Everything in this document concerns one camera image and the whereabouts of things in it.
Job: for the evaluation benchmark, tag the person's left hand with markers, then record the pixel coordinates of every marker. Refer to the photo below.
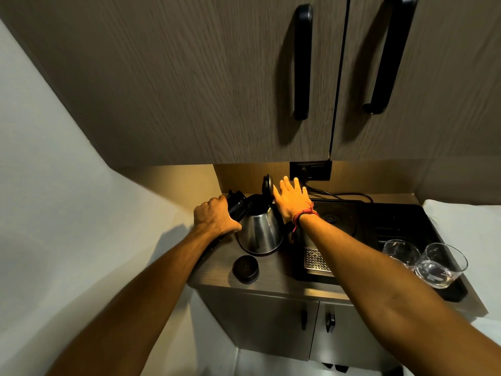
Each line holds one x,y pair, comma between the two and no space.
213,218

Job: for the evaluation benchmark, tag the person's right hand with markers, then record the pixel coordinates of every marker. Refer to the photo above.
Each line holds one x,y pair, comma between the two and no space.
291,203

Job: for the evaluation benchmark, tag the person's right middle finger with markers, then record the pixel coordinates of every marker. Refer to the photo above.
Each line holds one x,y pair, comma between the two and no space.
292,184

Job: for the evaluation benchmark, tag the person's left thumb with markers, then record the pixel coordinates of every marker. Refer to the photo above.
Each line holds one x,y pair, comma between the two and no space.
234,227

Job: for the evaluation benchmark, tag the person's right little finger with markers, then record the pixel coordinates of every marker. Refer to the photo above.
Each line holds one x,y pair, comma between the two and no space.
305,192

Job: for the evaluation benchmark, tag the person's right thumb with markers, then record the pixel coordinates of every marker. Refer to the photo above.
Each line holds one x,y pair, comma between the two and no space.
276,193

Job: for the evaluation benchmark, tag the black bottle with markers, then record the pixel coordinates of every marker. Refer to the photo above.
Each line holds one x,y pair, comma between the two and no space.
237,205

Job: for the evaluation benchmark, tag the person's right forearm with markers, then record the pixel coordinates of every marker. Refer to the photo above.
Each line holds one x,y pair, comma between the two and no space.
391,305

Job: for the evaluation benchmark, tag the person's left forearm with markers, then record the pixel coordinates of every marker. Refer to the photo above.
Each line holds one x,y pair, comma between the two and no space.
141,301

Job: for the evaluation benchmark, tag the stainless steel electric kettle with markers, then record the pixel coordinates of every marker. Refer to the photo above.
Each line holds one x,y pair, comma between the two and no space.
260,231

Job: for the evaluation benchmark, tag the black bottle cap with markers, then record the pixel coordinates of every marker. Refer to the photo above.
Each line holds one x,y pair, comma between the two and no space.
245,269

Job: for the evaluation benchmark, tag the metal drip grate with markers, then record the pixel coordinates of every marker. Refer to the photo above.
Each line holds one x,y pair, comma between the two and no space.
315,262

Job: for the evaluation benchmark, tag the black kettle tray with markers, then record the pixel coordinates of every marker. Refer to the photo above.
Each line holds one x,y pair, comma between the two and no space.
391,223

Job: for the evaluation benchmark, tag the grey lower cabinet door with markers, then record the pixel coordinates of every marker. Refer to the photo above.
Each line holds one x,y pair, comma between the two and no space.
258,321
352,344

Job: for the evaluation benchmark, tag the clear drinking glass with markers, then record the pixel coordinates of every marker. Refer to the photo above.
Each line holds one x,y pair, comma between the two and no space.
440,266
402,252

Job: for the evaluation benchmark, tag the wooden upper cabinet door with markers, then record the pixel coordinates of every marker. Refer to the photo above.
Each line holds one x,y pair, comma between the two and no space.
442,93
176,82

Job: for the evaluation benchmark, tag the black wall socket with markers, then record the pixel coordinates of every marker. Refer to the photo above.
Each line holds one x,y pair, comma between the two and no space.
315,170

